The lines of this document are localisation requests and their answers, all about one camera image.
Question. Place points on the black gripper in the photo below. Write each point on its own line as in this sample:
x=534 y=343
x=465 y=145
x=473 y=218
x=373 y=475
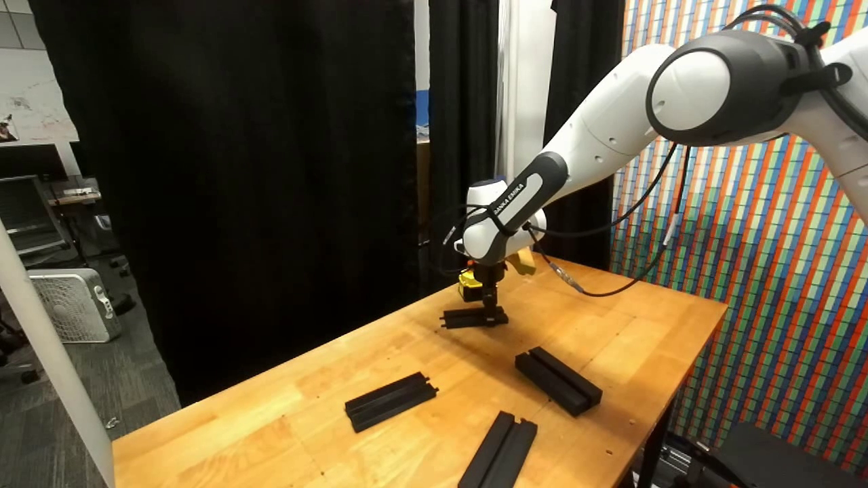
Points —
x=490 y=275

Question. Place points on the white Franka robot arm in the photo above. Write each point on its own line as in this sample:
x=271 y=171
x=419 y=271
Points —
x=707 y=90

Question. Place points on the black curtain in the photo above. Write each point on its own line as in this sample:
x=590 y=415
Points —
x=235 y=179
x=578 y=56
x=461 y=90

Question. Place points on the black padded seat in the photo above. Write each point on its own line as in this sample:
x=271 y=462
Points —
x=788 y=457

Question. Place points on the white perforated computer case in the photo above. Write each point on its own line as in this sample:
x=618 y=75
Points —
x=76 y=304

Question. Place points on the flat gray device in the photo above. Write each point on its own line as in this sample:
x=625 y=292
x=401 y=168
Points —
x=76 y=190

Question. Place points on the white slanted board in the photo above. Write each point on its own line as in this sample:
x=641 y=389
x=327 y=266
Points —
x=43 y=353

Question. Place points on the white desk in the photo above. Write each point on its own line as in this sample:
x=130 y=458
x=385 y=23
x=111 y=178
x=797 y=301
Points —
x=31 y=95

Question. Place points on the gold camera box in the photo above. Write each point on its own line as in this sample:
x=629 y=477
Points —
x=521 y=261

